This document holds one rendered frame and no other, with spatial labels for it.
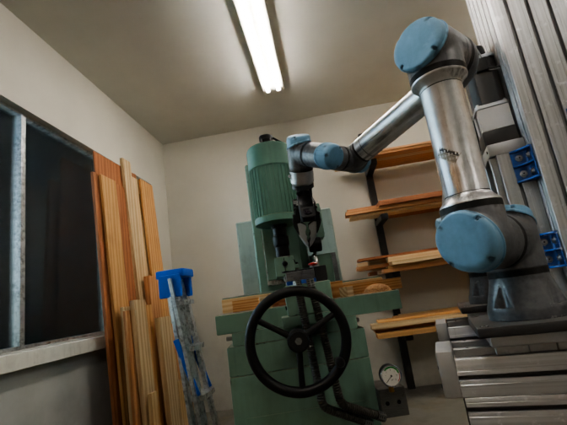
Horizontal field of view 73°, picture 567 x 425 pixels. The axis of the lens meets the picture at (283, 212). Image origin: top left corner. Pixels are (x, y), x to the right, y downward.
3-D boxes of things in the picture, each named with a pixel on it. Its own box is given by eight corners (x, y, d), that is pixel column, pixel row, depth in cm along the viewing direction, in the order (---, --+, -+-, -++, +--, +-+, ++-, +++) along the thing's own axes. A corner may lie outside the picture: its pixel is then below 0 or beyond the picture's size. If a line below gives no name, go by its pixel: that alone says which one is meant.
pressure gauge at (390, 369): (384, 395, 110) (379, 366, 112) (380, 392, 114) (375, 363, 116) (405, 392, 111) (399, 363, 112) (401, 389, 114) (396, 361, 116)
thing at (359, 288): (233, 312, 136) (231, 301, 137) (234, 312, 138) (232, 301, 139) (402, 287, 139) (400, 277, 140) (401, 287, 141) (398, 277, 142)
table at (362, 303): (210, 339, 110) (207, 318, 112) (224, 330, 140) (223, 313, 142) (413, 309, 113) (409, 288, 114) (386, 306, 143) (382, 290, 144)
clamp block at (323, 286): (287, 317, 112) (282, 286, 114) (286, 314, 125) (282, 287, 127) (336, 309, 113) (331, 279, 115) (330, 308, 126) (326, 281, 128)
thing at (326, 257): (313, 284, 155) (309, 255, 157) (312, 285, 161) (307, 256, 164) (336, 281, 155) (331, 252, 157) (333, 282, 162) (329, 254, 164)
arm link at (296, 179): (315, 171, 116) (288, 174, 116) (315, 185, 118) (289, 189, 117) (311, 166, 123) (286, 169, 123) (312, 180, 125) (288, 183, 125)
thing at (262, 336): (233, 346, 119) (231, 333, 120) (240, 339, 140) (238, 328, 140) (358, 328, 121) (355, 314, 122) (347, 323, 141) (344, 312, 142)
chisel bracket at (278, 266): (277, 281, 135) (273, 257, 137) (277, 282, 149) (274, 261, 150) (297, 278, 135) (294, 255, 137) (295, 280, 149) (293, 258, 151)
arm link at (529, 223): (557, 262, 81) (539, 201, 84) (533, 266, 73) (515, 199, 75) (499, 271, 90) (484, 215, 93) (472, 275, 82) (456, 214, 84)
